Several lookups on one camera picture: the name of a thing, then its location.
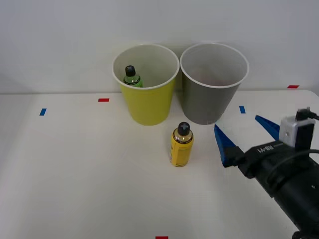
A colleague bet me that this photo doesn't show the yellow-green plastic bin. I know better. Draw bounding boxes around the yellow-green plastic bin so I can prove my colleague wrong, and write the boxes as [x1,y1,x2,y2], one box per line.
[112,43,180,126]

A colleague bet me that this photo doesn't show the green bottle with black cap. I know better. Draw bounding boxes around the green bottle with black cap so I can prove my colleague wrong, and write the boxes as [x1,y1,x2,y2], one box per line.
[123,65,144,88]

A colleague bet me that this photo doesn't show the yellow bottle with black cap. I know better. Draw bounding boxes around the yellow bottle with black cap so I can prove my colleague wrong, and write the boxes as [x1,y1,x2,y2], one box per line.
[169,121,195,168]

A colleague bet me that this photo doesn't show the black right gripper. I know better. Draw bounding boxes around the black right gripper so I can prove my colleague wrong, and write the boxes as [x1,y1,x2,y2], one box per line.
[213,115,319,187]

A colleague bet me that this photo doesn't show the grey plastic bin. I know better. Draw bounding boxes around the grey plastic bin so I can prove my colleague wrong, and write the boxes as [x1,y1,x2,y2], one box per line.
[179,42,250,125]

